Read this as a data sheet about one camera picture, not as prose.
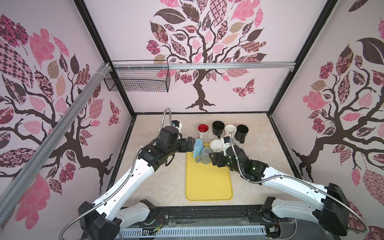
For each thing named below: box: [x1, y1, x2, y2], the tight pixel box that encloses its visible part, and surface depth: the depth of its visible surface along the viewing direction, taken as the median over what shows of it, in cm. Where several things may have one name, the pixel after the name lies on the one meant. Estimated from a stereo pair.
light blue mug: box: [192, 138, 204, 160], surface depth 92 cm
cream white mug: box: [197, 123, 210, 140], surface depth 103 cm
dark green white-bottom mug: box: [212, 120, 225, 139], surface depth 102 cm
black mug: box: [234, 124, 249, 144], surface depth 100 cm
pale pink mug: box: [225, 124, 237, 139], surface depth 102 cm
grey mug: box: [196, 147, 212, 165], surface depth 89 cm
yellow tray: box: [185, 142, 233, 201], surface depth 86 cm
